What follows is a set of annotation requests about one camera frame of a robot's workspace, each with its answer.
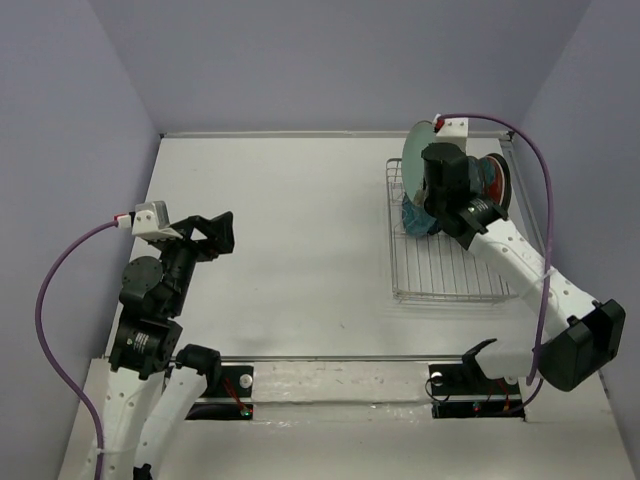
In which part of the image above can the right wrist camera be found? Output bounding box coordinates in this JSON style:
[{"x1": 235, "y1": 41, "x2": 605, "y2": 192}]
[{"x1": 432, "y1": 114, "x2": 469, "y2": 139}]

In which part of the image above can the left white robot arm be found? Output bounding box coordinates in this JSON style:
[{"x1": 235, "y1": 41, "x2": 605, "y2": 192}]
[{"x1": 87, "y1": 209, "x2": 235, "y2": 479}]

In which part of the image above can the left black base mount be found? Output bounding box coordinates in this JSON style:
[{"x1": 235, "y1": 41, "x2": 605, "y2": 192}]
[{"x1": 186, "y1": 364, "x2": 254, "y2": 421}]

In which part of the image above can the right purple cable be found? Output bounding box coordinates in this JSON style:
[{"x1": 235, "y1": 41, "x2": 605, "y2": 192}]
[{"x1": 439, "y1": 114, "x2": 553, "y2": 412}]

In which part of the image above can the light mint glass plate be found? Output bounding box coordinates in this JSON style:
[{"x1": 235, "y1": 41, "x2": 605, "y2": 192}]
[{"x1": 401, "y1": 119, "x2": 468, "y2": 205}]

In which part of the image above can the purple cable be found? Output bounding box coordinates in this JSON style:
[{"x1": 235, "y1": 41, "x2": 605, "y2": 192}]
[
  {"x1": 439, "y1": 114, "x2": 553, "y2": 412},
  {"x1": 35, "y1": 221, "x2": 121, "y2": 480}
]

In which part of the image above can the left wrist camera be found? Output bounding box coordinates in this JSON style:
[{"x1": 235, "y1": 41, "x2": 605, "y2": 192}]
[{"x1": 114, "y1": 201, "x2": 183, "y2": 242}]

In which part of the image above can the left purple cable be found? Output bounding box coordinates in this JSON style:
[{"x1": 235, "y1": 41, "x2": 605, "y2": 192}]
[{"x1": 35, "y1": 221, "x2": 121, "y2": 480}]

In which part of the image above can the metal wire dish rack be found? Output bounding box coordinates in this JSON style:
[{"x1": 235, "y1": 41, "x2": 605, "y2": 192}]
[{"x1": 385, "y1": 158, "x2": 516, "y2": 303}]

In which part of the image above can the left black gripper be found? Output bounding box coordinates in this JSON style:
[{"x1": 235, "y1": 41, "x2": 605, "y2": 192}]
[{"x1": 153, "y1": 209, "x2": 236, "y2": 313}]

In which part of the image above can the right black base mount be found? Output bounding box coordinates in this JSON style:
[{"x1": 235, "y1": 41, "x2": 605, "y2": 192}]
[{"x1": 424, "y1": 339, "x2": 525, "y2": 419}]

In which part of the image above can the dark teal round plate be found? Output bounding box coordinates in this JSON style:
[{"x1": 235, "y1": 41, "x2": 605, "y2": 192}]
[{"x1": 469, "y1": 156, "x2": 496, "y2": 194}]

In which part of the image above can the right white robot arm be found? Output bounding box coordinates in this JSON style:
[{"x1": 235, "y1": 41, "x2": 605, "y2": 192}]
[{"x1": 421, "y1": 143, "x2": 626, "y2": 392}]

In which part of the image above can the red and blue floral plate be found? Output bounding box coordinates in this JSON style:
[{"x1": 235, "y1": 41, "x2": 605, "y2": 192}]
[{"x1": 487, "y1": 155, "x2": 506, "y2": 204}]

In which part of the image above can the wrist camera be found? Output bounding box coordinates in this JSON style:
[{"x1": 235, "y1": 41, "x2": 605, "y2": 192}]
[
  {"x1": 114, "y1": 201, "x2": 183, "y2": 242},
  {"x1": 432, "y1": 114, "x2": 469, "y2": 139}
]

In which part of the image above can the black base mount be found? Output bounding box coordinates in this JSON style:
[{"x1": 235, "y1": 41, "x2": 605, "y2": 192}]
[
  {"x1": 186, "y1": 364, "x2": 254, "y2": 421},
  {"x1": 424, "y1": 339, "x2": 525, "y2": 419}
]

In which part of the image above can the teal scalloped plate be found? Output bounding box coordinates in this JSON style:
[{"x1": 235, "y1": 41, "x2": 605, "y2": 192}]
[{"x1": 402, "y1": 194, "x2": 441, "y2": 238}]

